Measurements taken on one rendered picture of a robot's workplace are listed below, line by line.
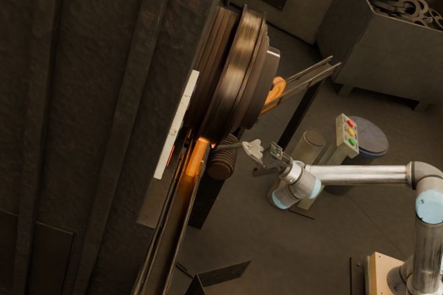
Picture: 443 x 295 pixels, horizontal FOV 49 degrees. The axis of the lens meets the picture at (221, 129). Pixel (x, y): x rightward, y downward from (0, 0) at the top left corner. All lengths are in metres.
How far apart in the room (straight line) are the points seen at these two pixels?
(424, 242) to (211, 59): 1.18
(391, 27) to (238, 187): 1.67
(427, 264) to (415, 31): 2.06
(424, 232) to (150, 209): 1.11
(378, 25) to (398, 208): 1.29
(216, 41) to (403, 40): 2.57
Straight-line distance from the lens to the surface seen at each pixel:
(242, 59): 1.38
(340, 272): 2.78
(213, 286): 1.68
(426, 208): 1.97
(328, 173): 2.13
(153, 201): 1.46
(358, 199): 3.21
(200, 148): 1.73
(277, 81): 2.28
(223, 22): 1.46
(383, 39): 3.78
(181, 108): 1.20
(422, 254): 2.18
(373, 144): 2.92
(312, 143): 2.50
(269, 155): 1.90
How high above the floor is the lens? 2.00
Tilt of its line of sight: 40 degrees down
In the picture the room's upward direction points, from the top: 24 degrees clockwise
